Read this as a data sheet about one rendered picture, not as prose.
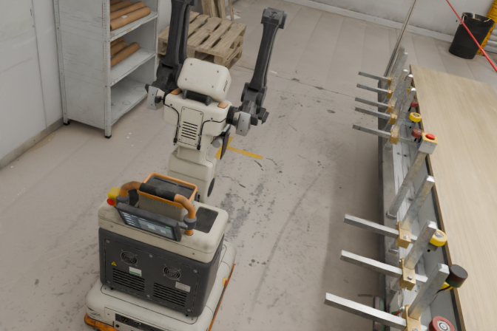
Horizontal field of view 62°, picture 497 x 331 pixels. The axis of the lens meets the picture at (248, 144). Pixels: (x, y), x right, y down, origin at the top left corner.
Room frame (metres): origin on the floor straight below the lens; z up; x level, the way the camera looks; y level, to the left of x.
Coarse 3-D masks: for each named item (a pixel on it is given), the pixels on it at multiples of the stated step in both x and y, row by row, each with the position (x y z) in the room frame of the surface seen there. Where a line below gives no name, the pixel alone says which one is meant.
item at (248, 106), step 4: (244, 100) 1.69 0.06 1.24; (248, 100) 1.69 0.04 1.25; (244, 104) 1.68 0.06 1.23; (248, 104) 1.67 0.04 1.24; (252, 104) 1.68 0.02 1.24; (256, 104) 1.70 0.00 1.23; (240, 108) 1.66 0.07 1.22; (244, 108) 1.65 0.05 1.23; (248, 108) 1.65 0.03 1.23; (252, 108) 1.66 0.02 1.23; (256, 108) 1.69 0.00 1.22; (248, 112) 1.63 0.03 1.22; (252, 112) 1.65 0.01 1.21; (252, 116) 1.62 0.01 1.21; (256, 116) 1.62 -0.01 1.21; (252, 120) 1.64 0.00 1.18; (256, 120) 1.63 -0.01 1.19; (252, 124) 1.66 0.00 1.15; (256, 124) 1.65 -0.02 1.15
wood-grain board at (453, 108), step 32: (416, 96) 3.05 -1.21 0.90; (448, 96) 3.18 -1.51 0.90; (480, 96) 3.34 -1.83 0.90; (448, 128) 2.59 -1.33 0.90; (480, 128) 2.70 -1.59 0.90; (448, 160) 2.14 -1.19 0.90; (480, 160) 2.23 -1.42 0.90; (448, 192) 1.81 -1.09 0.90; (480, 192) 1.87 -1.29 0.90; (448, 224) 1.54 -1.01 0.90; (480, 224) 1.59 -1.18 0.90; (448, 256) 1.34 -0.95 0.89; (480, 256) 1.36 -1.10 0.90; (480, 288) 1.18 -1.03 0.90; (480, 320) 1.02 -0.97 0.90
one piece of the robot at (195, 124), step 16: (176, 96) 1.60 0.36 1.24; (176, 112) 1.57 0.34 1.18; (192, 112) 1.56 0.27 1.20; (208, 112) 1.55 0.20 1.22; (224, 112) 1.57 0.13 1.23; (176, 128) 1.56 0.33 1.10; (192, 128) 1.55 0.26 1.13; (208, 128) 1.54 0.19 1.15; (224, 128) 1.61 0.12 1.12; (192, 144) 1.54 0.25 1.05; (208, 144) 1.60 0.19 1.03; (176, 160) 1.61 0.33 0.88; (192, 160) 1.59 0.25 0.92; (208, 160) 1.64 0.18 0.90; (176, 176) 1.61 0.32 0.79; (192, 176) 1.59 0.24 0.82; (208, 176) 1.59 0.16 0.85; (208, 192) 1.61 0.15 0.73
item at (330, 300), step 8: (328, 296) 1.02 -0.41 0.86; (336, 296) 1.02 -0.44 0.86; (328, 304) 1.00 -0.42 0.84; (336, 304) 1.00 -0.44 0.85; (344, 304) 0.99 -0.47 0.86; (352, 304) 1.00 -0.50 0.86; (360, 304) 1.01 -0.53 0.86; (352, 312) 0.99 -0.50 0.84; (360, 312) 0.98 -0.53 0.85; (368, 312) 0.98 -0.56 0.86; (376, 312) 0.99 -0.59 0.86; (376, 320) 0.97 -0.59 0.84; (384, 320) 0.97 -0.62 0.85; (392, 320) 0.97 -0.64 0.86; (400, 320) 0.98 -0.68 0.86; (400, 328) 0.96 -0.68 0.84; (424, 328) 0.96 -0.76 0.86
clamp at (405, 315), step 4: (408, 304) 1.05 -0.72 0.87; (404, 312) 1.03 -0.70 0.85; (404, 316) 1.01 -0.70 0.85; (408, 316) 0.99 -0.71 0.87; (408, 320) 0.98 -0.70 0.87; (412, 320) 0.98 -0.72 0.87; (416, 320) 0.98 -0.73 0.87; (408, 324) 0.96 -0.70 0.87; (412, 324) 0.96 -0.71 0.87; (416, 324) 0.97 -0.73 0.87; (420, 324) 0.97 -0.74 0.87; (408, 328) 0.94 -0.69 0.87; (412, 328) 0.95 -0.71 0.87; (416, 328) 0.95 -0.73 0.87; (420, 328) 0.95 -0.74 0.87
